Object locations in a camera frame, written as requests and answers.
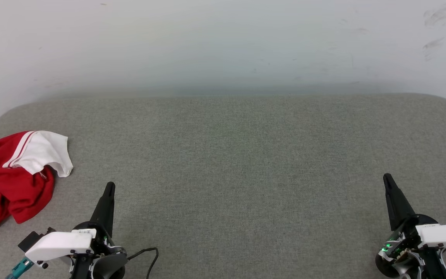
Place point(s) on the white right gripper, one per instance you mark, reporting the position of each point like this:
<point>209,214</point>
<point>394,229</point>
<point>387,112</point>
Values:
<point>443,234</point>

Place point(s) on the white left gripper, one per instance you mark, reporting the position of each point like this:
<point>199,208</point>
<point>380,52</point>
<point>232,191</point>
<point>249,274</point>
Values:
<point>58,244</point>

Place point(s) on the red and white basketball jersey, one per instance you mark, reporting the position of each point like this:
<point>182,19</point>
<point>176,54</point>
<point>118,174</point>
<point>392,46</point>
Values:
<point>10,182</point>

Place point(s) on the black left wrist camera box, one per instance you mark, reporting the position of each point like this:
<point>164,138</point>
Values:
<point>33,239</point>

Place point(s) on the teal left camera plug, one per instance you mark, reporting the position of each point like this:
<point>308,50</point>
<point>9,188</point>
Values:
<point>19,268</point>

